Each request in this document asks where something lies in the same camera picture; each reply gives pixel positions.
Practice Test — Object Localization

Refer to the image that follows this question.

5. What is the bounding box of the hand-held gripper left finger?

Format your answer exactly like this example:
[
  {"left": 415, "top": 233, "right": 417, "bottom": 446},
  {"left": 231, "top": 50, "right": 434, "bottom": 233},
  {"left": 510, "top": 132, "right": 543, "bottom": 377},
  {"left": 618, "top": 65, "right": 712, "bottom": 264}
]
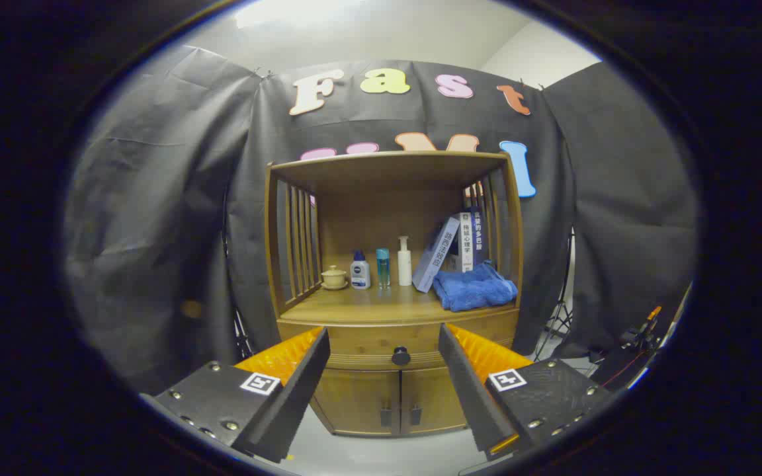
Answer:
[{"left": 140, "top": 326, "right": 331, "bottom": 463}]

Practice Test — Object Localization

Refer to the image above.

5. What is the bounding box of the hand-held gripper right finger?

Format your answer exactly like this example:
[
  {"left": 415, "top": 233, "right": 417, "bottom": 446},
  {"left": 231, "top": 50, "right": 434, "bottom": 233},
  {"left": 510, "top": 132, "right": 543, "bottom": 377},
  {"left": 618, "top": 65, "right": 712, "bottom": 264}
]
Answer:
[{"left": 438, "top": 323, "right": 611, "bottom": 462}]

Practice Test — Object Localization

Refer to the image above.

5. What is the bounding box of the wooden drawer with black knob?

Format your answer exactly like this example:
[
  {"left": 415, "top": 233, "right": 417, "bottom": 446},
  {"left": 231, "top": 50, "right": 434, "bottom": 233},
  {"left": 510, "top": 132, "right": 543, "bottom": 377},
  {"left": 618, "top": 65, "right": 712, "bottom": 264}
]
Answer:
[{"left": 278, "top": 311, "right": 519, "bottom": 371}]

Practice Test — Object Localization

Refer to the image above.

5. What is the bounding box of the wooden cabinet door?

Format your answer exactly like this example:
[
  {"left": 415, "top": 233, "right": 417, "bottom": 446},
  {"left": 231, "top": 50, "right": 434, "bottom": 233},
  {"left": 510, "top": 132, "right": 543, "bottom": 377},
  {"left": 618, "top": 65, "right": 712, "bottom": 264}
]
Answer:
[
  {"left": 401, "top": 367, "right": 471, "bottom": 435},
  {"left": 312, "top": 368, "right": 401, "bottom": 437}
]

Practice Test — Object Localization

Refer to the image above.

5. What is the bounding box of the wooden countertop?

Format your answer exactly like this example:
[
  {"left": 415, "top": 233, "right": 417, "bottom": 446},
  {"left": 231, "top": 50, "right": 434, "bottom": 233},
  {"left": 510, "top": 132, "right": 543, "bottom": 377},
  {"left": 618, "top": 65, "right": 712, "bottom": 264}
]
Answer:
[{"left": 282, "top": 284, "right": 518, "bottom": 325}]

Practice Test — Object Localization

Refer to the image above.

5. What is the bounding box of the wooden cabinet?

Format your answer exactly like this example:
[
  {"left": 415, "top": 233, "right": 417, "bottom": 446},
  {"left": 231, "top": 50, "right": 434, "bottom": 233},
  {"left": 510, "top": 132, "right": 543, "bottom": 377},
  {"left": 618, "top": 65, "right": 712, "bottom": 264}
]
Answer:
[{"left": 264, "top": 151, "right": 525, "bottom": 438}]

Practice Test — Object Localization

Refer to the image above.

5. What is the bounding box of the black light stand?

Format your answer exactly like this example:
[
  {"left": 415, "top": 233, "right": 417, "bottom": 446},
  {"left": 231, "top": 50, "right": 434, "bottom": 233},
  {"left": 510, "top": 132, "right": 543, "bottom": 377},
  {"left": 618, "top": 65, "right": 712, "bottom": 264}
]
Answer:
[
  {"left": 232, "top": 307, "right": 254, "bottom": 361},
  {"left": 533, "top": 228, "right": 577, "bottom": 361}
]

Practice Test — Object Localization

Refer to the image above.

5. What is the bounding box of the blue towel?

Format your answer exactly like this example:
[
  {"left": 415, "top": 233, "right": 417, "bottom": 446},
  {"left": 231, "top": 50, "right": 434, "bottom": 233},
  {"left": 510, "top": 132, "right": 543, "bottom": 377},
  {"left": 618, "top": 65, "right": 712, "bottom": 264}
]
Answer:
[{"left": 432, "top": 260, "right": 519, "bottom": 313}]

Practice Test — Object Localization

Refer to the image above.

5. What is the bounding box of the white bottle with blue cap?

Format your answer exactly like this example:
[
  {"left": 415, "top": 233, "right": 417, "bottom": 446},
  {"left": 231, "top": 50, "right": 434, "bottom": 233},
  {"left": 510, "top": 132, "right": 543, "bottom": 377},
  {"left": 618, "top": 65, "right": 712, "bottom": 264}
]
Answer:
[{"left": 350, "top": 250, "right": 372, "bottom": 290}]

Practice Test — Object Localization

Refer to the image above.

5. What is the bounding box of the white pump bottle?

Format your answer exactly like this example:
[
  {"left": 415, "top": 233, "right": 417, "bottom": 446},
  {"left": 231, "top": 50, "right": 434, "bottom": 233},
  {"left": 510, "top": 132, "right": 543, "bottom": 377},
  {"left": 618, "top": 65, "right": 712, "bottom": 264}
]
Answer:
[{"left": 398, "top": 236, "right": 413, "bottom": 287}]

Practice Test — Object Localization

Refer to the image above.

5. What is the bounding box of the light grey book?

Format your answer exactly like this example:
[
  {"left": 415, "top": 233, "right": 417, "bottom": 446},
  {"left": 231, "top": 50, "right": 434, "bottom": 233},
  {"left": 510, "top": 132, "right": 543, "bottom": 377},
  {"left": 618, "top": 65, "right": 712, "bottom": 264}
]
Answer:
[{"left": 412, "top": 216, "right": 461, "bottom": 294}]

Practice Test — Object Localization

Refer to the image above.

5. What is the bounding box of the white spine book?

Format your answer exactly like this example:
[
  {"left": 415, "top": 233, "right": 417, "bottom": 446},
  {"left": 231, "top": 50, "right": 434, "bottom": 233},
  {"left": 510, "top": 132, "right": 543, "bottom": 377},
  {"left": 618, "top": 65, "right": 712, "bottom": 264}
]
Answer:
[{"left": 459, "top": 212, "right": 476, "bottom": 273}]

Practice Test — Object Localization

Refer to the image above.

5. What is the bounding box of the dark blue book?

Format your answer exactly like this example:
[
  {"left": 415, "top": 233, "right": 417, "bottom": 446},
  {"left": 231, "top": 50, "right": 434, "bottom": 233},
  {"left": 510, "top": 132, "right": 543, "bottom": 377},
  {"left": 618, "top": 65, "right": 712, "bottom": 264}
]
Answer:
[{"left": 472, "top": 208, "right": 487, "bottom": 266}]

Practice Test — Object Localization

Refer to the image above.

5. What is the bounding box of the red cable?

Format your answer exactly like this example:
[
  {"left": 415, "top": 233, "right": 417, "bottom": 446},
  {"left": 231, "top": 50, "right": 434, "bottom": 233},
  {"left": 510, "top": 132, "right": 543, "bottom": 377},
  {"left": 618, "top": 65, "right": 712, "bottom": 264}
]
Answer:
[{"left": 601, "top": 360, "right": 640, "bottom": 389}]

